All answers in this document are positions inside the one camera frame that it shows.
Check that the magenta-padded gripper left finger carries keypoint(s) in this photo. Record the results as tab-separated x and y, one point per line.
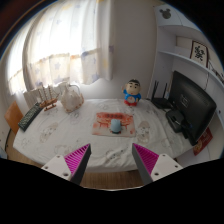
77	159

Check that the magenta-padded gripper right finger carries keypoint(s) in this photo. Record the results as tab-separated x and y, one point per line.
146	160

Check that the light blue computer mouse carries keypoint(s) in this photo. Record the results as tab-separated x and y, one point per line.
116	126

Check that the red cartoon print mouse pad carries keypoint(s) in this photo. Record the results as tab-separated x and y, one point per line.
101	125

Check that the white printed tablecloth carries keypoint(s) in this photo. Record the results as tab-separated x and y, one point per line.
66	133

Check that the black box device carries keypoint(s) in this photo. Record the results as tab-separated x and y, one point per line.
175	120

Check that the black router with antennas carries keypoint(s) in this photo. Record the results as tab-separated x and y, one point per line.
161	102

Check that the white shell-shaped ceramic jug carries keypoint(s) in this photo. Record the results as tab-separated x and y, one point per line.
71	100

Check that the red paper packet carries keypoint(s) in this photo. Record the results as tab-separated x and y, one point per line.
203	141

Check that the dark green keyboard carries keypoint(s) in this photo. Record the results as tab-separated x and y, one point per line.
30	116

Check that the wooden model sailing ship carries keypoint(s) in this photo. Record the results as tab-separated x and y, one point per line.
49	101

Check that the cartoon boy figurine clock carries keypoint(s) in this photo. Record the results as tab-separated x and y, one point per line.
132	93

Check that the black computer monitor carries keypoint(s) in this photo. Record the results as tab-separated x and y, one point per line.
191	103

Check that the orange wooden chair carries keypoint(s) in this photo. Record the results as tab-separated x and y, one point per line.
13	116

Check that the white star print curtain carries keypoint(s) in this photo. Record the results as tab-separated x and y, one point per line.
73	40

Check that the white wall shelf unit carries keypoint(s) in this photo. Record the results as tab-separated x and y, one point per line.
166	50

